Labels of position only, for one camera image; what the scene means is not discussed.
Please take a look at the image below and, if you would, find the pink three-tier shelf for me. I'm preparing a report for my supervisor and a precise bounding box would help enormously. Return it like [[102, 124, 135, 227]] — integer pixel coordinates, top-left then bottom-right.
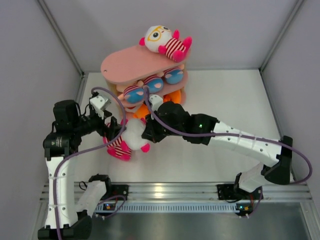
[[100, 45, 188, 119]]

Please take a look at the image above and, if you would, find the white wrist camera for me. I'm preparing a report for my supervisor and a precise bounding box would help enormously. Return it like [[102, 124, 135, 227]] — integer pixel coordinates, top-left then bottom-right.
[[89, 92, 112, 120], [148, 94, 164, 112]]

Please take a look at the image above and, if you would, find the boy doll plush large head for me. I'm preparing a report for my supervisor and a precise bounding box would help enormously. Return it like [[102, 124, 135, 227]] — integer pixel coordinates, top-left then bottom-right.
[[118, 84, 144, 104]]

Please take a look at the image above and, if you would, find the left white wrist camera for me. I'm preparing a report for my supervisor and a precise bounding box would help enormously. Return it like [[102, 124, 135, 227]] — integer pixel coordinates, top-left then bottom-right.
[[89, 92, 112, 120]]

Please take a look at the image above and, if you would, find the aluminium front rail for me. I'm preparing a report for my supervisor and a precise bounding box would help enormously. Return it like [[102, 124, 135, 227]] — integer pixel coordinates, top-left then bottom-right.
[[39, 181, 312, 201]]

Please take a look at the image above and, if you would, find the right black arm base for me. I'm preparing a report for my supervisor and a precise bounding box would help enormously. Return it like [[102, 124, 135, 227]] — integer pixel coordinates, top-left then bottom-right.
[[216, 173, 264, 203]]

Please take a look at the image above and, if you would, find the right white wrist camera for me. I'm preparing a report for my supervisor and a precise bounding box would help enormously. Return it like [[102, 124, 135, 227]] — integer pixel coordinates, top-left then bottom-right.
[[148, 94, 164, 112]]

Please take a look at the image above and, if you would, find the white glasses plush face up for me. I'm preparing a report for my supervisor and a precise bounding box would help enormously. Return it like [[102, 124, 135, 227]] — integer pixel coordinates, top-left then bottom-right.
[[102, 122, 132, 162]]

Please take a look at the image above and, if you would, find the orange shark plush in shelf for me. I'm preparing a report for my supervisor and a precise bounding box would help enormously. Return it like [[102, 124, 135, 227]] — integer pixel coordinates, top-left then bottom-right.
[[163, 90, 182, 104]]

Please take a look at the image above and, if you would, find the white glasses plush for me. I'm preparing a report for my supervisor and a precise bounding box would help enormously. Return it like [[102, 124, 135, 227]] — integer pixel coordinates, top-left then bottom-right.
[[139, 25, 193, 63]]

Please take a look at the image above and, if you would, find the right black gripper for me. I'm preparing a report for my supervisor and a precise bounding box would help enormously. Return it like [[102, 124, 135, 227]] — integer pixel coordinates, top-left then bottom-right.
[[143, 111, 184, 144]]

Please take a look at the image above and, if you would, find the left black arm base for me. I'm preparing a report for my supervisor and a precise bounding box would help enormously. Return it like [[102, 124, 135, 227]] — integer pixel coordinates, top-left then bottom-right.
[[88, 174, 129, 201]]

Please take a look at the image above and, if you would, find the orange shark plush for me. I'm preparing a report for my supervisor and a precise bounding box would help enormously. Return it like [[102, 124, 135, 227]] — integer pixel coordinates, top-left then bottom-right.
[[163, 90, 182, 104], [133, 103, 150, 119]]

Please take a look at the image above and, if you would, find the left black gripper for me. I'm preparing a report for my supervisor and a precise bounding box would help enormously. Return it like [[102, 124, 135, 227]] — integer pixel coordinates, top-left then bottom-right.
[[72, 108, 126, 142]]

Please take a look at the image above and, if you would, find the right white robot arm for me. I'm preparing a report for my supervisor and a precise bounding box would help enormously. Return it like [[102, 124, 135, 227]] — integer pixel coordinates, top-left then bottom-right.
[[141, 101, 293, 200]]

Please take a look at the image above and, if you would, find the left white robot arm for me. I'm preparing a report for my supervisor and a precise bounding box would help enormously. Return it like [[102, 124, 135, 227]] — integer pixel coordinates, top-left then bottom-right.
[[37, 96, 124, 240]]

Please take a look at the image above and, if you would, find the boy doll plush shelf right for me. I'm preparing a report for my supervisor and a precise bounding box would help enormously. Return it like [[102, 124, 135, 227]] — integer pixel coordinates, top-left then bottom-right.
[[163, 67, 184, 85]]

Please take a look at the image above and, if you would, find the white slotted cable duct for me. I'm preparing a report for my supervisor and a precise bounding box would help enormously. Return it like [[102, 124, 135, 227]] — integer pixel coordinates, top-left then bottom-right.
[[94, 202, 238, 214]]

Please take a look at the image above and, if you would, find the white plush face down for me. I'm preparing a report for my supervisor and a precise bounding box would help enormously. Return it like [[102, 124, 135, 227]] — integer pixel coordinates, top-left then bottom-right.
[[120, 118, 151, 153]]

